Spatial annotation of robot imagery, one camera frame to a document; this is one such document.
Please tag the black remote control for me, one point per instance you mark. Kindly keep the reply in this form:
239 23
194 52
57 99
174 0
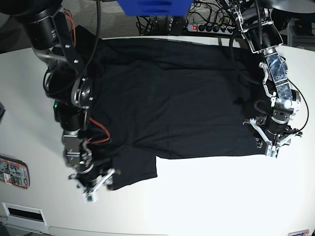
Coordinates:
177 26

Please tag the blue plastic bin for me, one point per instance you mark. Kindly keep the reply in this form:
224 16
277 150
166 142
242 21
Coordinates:
155 7

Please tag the white power strip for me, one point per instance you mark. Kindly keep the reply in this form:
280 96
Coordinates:
209 28

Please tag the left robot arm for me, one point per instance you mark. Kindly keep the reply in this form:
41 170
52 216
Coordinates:
253 20

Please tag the black T-shirt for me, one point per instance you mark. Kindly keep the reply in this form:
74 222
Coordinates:
157 98

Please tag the dark device at left edge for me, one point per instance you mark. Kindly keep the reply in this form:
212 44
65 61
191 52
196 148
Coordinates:
2 111

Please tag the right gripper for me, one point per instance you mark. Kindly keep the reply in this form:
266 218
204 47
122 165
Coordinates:
87 175

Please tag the white table cable grommet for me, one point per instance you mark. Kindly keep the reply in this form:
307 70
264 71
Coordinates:
27 213

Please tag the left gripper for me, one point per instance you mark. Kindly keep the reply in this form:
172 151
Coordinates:
272 125

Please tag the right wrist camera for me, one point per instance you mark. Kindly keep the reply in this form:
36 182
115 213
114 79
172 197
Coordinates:
90 196

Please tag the sticker card at bottom edge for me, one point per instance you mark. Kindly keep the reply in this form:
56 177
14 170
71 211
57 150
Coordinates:
299 233

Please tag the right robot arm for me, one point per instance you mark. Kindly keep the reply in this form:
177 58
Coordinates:
66 81

